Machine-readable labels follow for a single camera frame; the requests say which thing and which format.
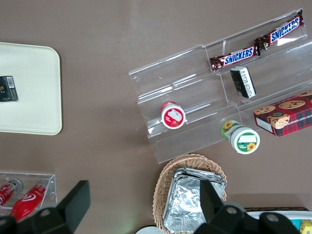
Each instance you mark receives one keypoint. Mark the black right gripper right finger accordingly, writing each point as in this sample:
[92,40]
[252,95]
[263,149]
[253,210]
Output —
[209,202]

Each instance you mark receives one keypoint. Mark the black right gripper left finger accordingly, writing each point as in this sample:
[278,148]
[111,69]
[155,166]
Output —
[73,204]

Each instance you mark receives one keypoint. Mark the oval light wicker basket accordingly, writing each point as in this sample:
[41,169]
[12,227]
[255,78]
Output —
[161,190]

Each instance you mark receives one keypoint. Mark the white rectangular snack tray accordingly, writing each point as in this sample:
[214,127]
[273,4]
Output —
[268,213]

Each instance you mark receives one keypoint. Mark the beige plastic serving tray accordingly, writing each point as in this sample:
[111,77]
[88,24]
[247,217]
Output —
[31,61]

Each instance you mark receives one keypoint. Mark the aluminium foil container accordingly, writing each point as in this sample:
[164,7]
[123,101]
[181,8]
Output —
[185,200]
[207,173]

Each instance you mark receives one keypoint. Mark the clear acrylic bottle rack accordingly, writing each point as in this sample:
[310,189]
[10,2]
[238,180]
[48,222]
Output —
[52,185]

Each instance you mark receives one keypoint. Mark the red cola bottle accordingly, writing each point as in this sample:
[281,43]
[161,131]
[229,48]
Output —
[6,193]
[26,202]

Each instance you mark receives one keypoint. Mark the green sunflower yogurt cup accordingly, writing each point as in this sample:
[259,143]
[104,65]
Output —
[243,141]

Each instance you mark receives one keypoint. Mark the blue snack packet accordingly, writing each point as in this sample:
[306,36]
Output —
[296,224]

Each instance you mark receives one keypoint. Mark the red strawberry yogurt cup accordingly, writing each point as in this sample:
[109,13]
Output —
[173,117]

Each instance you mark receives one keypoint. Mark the yellow snack packet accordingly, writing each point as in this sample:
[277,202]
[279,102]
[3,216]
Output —
[307,226]

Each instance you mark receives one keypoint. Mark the red tartan cookie box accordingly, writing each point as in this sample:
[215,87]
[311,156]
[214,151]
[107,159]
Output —
[290,114]

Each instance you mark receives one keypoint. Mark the black and white small box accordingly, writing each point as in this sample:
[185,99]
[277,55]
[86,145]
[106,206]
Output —
[243,83]

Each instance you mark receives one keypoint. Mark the clear acrylic stepped display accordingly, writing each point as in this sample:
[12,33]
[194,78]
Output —
[185,80]

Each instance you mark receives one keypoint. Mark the small black chocolate box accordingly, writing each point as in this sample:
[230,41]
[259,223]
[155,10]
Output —
[7,89]

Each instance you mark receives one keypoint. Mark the brown Snickers bar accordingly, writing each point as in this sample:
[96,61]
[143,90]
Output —
[236,57]
[282,31]

